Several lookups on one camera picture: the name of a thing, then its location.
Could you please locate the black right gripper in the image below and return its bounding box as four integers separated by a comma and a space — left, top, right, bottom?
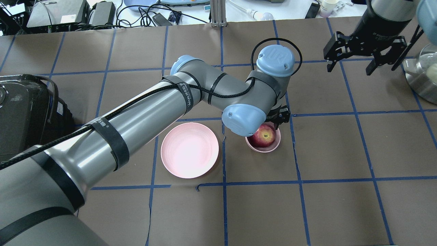
323, 9, 408, 76

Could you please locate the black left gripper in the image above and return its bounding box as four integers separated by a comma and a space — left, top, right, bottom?
266, 105, 291, 127

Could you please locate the red apple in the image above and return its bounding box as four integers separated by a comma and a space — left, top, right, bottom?
248, 124, 276, 148

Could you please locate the pink bowl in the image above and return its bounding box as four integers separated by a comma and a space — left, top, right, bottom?
245, 122, 281, 153

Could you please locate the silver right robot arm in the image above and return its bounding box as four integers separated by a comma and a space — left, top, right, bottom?
323, 0, 437, 76

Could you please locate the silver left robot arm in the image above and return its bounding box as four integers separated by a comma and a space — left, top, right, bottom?
1, 45, 297, 246

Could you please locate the pink plate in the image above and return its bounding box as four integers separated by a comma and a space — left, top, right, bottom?
160, 122, 220, 179

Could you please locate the blue plate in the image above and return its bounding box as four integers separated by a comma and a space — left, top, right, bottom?
123, 0, 160, 12

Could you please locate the black smartphone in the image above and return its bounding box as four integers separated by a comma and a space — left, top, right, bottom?
305, 3, 321, 19

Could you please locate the steel pot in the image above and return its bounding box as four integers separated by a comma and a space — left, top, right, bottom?
402, 43, 437, 104

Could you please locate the black power adapter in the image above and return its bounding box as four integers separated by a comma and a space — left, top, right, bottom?
88, 1, 115, 26

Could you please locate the black computer box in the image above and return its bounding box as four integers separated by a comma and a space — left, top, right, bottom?
27, 0, 89, 28

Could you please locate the dark brown rice cooker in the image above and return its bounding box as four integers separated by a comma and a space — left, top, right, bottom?
0, 74, 75, 162

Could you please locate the aluminium frame post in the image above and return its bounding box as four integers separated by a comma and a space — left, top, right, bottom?
210, 0, 227, 27

